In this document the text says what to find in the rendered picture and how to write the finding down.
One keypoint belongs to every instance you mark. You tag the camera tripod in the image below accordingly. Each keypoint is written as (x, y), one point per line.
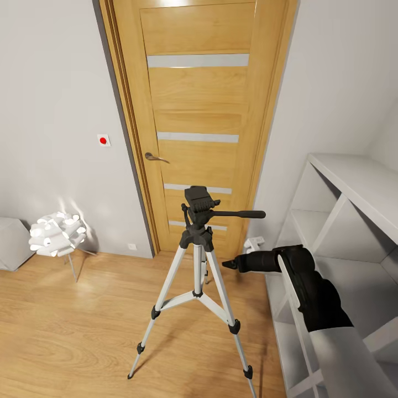
(196, 216)

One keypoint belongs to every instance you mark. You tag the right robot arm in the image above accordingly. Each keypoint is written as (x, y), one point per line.
(348, 368)

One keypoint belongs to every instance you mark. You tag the door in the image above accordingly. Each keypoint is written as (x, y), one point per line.
(198, 81)

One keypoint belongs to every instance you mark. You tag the bookcase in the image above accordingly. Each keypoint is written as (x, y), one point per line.
(14, 246)
(344, 210)

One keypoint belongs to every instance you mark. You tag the electric switch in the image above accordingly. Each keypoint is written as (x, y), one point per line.
(104, 139)

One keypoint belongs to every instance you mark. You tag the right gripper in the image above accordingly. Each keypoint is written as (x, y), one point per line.
(252, 261)

